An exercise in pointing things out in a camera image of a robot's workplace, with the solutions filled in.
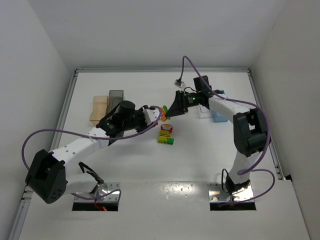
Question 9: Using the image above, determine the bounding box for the orange slice lego brick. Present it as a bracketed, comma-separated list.
[160, 105, 170, 122]

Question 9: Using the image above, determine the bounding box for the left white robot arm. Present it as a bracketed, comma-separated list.
[25, 100, 160, 204]

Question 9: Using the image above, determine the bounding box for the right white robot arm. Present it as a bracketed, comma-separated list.
[165, 75, 269, 195]

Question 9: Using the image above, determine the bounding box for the clear plastic container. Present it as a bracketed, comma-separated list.
[198, 105, 213, 119]

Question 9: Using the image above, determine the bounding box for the grey translucent container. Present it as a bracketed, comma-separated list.
[106, 90, 124, 114]

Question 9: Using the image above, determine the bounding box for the red flower lego brick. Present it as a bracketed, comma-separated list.
[160, 124, 173, 133]

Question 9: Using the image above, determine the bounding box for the blue plastic container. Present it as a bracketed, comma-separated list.
[212, 89, 228, 123]

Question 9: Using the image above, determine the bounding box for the orange translucent container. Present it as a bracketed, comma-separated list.
[89, 95, 109, 126]

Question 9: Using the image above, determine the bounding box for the yellow striped lego brick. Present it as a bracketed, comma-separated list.
[158, 130, 171, 144]

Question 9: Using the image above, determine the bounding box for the green lego brick bottom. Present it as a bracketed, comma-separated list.
[167, 137, 174, 145]

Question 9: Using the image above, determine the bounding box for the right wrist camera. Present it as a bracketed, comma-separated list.
[174, 78, 185, 89]

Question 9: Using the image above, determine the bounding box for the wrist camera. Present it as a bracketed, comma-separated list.
[142, 106, 162, 126]
[174, 78, 185, 89]

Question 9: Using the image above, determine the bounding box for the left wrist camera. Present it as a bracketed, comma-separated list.
[142, 106, 162, 126]

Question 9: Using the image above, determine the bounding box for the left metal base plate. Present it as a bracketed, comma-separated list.
[73, 182, 121, 204]

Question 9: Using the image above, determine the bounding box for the metal base plate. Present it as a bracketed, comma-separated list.
[73, 182, 121, 204]
[207, 182, 255, 204]

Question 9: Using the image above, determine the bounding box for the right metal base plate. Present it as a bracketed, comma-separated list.
[207, 182, 255, 204]

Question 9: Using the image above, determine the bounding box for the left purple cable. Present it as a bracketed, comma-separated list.
[21, 105, 163, 201]

